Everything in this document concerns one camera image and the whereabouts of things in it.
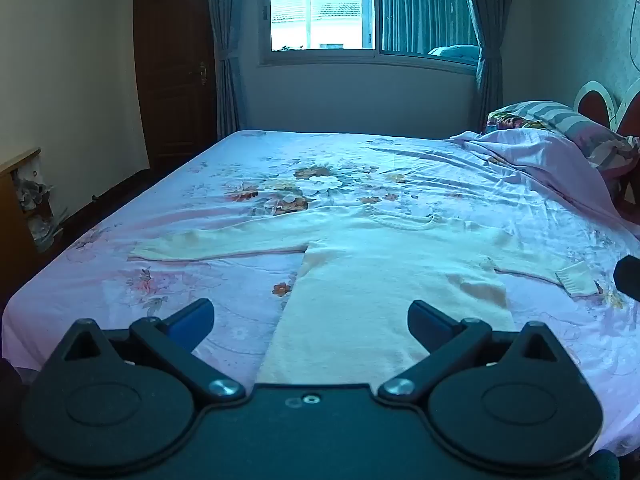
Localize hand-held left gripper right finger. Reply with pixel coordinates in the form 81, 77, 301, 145
377, 300, 567, 404

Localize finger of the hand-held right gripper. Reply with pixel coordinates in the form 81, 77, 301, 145
613, 255, 640, 304

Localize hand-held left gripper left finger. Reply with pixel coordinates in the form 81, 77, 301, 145
63, 298, 246, 409

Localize white knit sweater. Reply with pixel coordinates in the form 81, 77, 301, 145
131, 205, 600, 387

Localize pink blanket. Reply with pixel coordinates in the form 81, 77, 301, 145
450, 128, 640, 239

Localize bed with floral sheet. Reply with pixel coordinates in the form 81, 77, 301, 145
2, 129, 640, 457

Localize striped floral pillow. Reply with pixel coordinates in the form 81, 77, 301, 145
484, 101, 640, 177

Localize wooden cabinet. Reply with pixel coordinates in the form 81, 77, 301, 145
0, 147, 67, 306

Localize grey artificial flowers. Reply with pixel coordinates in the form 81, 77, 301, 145
14, 166, 68, 252

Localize dark wooden door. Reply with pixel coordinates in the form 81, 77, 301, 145
132, 0, 219, 172

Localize teal cloth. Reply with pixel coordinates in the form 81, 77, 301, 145
427, 44, 482, 64

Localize grey curtain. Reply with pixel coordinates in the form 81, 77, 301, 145
205, 0, 247, 139
457, 0, 516, 122

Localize window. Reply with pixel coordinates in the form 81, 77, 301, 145
257, 0, 484, 69

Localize thin wall cable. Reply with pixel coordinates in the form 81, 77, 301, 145
621, 0, 640, 72

